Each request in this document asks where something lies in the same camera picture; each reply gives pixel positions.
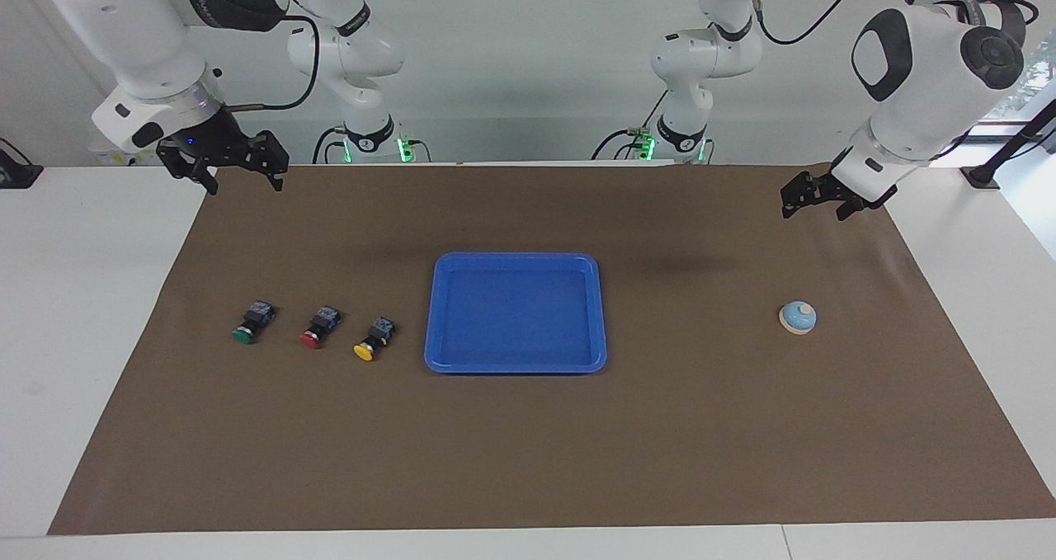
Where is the black right base cable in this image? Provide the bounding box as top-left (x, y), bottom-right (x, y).
top-left (312, 125), bottom-right (351, 165)

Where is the black desk mount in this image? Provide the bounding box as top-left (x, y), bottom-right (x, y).
top-left (0, 137), bottom-right (44, 190)

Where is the red push button switch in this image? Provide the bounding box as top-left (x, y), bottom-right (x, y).
top-left (299, 305), bottom-right (343, 351)

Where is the blue plastic tray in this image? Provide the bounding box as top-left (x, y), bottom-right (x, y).
top-left (424, 252), bottom-right (609, 375)

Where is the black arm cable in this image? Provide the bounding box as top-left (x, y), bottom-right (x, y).
top-left (223, 14), bottom-right (321, 114)
top-left (745, 0), bottom-right (1040, 47)

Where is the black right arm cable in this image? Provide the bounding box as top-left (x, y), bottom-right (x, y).
top-left (223, 14), bottom-right (321, 114)

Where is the window with greenery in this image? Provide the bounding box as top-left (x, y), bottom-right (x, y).
top-left (982, 28), bottom-right (1056, 124)

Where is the black base cable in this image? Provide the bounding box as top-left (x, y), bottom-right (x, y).
top-left (312, 125), bottom-right (351, 165)
top-left (591, 90), bottom-right (671, 162)

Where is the yellow push button switch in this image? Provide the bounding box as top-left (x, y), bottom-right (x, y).
top-left (353, 317), bottom-right (397, 362)

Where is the black clamp stand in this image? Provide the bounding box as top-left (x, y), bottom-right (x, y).
top-left (959, 98), bottom-right (1056, 190)

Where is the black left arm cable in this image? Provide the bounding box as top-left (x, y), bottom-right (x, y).
top-left (745, 0), bottom-right (1040, 47)

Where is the white yellow power strip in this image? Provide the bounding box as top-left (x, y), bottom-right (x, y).
top-left (89, 146), bottom-right (162, 167)

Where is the light blue call bell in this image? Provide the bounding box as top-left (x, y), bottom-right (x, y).
top-left (778, 300), bottom-right (818, 335)

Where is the black left base cable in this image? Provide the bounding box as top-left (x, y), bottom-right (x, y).
top-left (591, 90), bottom-right (671, 162)

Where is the brown table mat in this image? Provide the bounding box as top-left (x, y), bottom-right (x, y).
top-left (47, 162), bottom-right (1056, 536)

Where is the green push button switch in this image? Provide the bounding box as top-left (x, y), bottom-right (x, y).
top-left (232, 300), bottom-right (277, 346)

